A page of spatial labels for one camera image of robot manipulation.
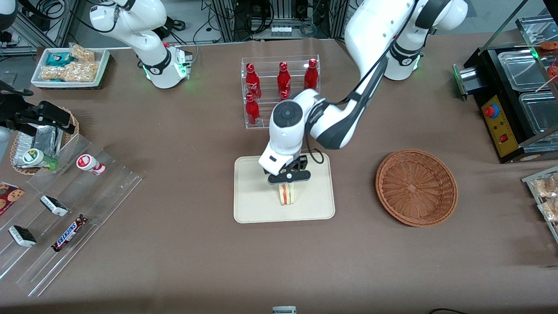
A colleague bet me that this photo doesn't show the clear bag of puffed snacks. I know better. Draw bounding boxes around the clear bag of puffed snacks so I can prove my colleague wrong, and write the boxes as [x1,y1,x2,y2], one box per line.
[533,174,558,199]
[539,198,558,223]

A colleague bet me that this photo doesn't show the black food warmer yellow panel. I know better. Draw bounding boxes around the black food warmer yellow panel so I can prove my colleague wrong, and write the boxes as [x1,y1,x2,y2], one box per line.
[463,0,558,164]

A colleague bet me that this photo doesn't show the steel side drawer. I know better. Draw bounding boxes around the steel side drawer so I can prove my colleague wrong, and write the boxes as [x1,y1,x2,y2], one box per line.
[453,63,481,102]

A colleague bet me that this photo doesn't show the clear acrylic bottle rack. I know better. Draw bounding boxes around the clear acrylic bottle rack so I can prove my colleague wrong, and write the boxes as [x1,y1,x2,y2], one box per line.
[241,55,321,130]

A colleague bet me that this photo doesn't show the round brown wicker basket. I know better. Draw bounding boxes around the round brown wicker basket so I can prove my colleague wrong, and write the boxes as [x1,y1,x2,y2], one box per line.
[375,149,458,227]

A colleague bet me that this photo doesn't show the chocolate chip cookie package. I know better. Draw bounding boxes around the chocolate chip cookie package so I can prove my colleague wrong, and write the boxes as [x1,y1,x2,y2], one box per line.
[0,181,26,217]

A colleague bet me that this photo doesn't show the aluminium frame rack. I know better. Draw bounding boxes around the aluminium frame rack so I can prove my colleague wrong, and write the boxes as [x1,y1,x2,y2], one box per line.
[211,0,349,43]

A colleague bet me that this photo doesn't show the large clear rice cracker bag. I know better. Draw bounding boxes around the large clear rice cracker bag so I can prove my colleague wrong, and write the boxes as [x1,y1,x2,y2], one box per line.
[41,61,100,82]

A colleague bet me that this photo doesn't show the silver foil packet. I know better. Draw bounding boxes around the silver foil packet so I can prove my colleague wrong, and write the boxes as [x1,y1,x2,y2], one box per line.
[31,125,65,157]
[13,132,36,167]

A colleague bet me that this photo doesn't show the teal snack packet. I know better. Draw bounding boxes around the teal snack packet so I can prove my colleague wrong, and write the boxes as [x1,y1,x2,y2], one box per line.
[46,52,74,67]

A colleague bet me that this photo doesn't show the triangle sandwich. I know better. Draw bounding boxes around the triangle sandwich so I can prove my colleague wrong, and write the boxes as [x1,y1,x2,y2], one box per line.
[278,183,296,206]

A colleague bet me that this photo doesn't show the white red yogurt bottle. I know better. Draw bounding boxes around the white red yogurt bottle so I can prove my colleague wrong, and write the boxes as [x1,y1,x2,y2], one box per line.
[76,154,106,176]

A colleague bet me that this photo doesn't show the steel food pan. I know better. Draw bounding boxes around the steel food pan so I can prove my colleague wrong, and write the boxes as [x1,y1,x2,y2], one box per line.
[497,49,551,92]
[518,91,558,141]

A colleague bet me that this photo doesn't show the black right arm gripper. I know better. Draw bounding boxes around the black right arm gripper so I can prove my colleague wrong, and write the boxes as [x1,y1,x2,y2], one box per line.
[0,94,75,135]

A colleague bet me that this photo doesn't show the green white yogurt cup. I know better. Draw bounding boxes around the green white yogurt cup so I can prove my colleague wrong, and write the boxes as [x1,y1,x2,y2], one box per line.
[22,148,58,171]

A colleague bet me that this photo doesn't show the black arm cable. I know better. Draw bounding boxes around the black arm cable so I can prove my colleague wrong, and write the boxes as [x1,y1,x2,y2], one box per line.
[304,44,391,165]

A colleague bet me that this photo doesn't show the cream rectangular tray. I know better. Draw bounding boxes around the cream rectangular tray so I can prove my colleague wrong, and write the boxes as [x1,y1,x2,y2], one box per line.
[234,152,336,224]

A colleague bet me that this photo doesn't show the small dark wicker basket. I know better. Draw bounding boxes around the small dark wicker basket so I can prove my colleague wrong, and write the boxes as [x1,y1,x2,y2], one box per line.
[10,106,80,175]

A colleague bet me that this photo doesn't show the black white candy bar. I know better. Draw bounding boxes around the black white candy bar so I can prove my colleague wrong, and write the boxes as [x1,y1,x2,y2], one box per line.
[8,225,37,248]
[40,195,69,217]

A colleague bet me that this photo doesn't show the snickers bar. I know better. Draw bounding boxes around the snickers bar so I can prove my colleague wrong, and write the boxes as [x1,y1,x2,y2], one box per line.
[51,215,89,253]

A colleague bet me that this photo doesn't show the white snack tray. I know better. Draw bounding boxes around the white snack tray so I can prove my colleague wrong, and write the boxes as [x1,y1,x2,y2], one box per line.
[31,46,111,89]

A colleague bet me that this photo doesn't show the small clear rice cracker bag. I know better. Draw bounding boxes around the small clear rice cracker bag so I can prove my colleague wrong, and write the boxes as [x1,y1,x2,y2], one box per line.
[70,44,95,62]

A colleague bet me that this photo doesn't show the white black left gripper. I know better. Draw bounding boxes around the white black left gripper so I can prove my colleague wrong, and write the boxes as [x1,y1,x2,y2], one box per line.
[258,144,311,186]

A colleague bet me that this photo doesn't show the grey snack tray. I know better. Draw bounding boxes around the grey snack tray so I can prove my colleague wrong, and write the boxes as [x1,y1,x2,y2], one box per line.
[521,166,558,245]

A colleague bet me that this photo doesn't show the clear acrylic stepped shelf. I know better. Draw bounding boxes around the clear acrylic stepped shelf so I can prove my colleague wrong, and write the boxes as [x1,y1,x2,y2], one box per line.
[0,133,143,297]

